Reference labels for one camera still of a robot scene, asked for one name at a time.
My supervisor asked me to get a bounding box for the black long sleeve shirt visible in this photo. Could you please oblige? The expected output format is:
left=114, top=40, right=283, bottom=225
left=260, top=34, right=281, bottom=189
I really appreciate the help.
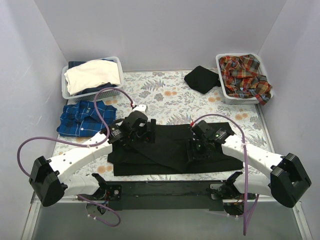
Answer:
left=107, top=124, right=243, bottom=176

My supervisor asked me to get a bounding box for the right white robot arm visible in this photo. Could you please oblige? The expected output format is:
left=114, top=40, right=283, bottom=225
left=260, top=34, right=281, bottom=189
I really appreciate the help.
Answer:
left=191, top=120, right=312, bottom=208

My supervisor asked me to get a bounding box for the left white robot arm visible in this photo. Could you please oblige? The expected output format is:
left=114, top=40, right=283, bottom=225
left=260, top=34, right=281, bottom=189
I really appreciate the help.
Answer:
left=29, top=110, right=156, bottom=207

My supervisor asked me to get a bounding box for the left white plastic basket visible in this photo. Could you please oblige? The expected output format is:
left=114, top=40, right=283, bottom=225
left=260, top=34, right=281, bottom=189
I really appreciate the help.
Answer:
left=61, top=56, right=124, bottom=101

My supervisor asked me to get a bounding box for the white plastic basket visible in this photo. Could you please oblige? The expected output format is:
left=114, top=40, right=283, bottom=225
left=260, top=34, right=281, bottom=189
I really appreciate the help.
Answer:
left=61, top=56, right=124, bottom=101
left=215, top=52, right=276, bottom=105

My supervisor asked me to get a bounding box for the floral patterned table mat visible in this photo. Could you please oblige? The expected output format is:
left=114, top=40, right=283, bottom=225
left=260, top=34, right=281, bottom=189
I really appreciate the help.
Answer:
left=47, top=70, right=282, bottom=182

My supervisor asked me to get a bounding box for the right white plastic basket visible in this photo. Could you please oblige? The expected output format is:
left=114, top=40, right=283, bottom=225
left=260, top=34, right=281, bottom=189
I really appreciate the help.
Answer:
left=215, top=52, right=276, bottom=105

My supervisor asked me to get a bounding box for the blue plaid shirt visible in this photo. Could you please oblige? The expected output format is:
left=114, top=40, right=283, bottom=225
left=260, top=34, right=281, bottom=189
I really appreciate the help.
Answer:
left=56, top=100, right=117, bottom=138

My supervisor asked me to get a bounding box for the folded black shirt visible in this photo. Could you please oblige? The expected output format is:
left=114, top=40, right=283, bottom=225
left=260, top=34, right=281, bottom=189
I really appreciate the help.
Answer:
left=184, top=65, right=221, bottom=94

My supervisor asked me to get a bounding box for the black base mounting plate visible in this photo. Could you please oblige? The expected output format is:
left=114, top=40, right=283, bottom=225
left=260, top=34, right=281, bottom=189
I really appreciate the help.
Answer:
left=77, top=180, right=258, bottom=211

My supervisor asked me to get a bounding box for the cream white folded shirt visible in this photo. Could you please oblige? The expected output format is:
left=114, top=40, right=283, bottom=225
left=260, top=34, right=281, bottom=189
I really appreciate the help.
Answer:
left=64, top=59, right=121, bottom=95

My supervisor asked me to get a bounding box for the red plaid shirt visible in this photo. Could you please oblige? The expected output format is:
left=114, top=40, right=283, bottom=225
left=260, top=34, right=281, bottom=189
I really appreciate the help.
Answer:
left=218, top=54, right=273, bottom=106

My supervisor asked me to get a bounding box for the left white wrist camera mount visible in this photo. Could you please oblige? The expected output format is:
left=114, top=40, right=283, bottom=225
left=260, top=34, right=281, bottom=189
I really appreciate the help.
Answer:
left=132, top=104, right=148, bottom=114

